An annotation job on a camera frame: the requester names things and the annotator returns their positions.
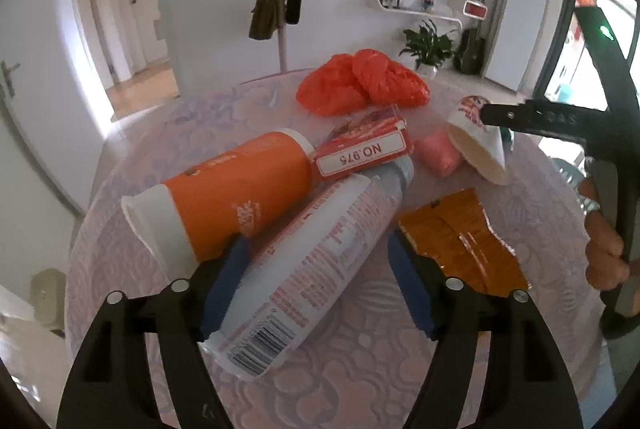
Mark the pink lace tablecloth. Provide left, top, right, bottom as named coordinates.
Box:
left=64, top=68, right=616, bottom=429

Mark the beige chair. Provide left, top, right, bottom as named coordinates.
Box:
left=29, top=268, right=67, bottom=340

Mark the orange plastic bag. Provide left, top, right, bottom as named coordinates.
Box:
left=352, top=49, right=431, bottom=107
left=295, top=53, right=368, bottom=116

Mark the white refrigerator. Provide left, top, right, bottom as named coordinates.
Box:
left=482, top=0, right=555, bottom=92

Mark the small black bag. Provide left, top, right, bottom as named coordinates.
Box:
left=285, top=0, right=307, bottom=26

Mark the white curved wall shelf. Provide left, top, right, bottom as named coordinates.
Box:
left=365, top=0, right=463, bottom=30

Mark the person's right hand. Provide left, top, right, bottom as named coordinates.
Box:
left=579, top=179, right=632, bottom=291

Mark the orange snack wrapper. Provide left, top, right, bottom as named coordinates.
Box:
left=398, top=188, right=532, bottom=295

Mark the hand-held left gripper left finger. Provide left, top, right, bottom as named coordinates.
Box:
left=56, top=235, right=252, bottom=429

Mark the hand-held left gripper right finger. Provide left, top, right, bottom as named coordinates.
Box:
left=387, top=228, right=584, bottom=429

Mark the white red-print plastic bottle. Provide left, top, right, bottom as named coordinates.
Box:
left=197, top=154, right=416, bottom=380

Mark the green potted plant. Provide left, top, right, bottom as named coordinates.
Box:
left=399, top=19, right=458, bottom=80

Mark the white room door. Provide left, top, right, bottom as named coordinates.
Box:
left=0, top=0, right=108, bottom=220

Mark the orange paper cup white lid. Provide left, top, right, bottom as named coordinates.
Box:
left=121, top=129, right=317, bottom=271

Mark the black acoustic guitar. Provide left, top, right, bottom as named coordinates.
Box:
left=452, top=0, right=488, bottom=76

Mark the dark framed sliding glass door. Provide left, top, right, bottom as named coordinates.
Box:
left=532, top=0, right=640, bottom=110

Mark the red box with white label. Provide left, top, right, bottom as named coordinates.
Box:
left=311, top=105, right=416, bottom=182

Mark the white red-print paper cup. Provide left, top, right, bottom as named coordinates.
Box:
left=446, top=94, right=511, bottom=186

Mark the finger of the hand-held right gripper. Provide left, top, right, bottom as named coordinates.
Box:
left=480, top=102, right=611, bottom=142

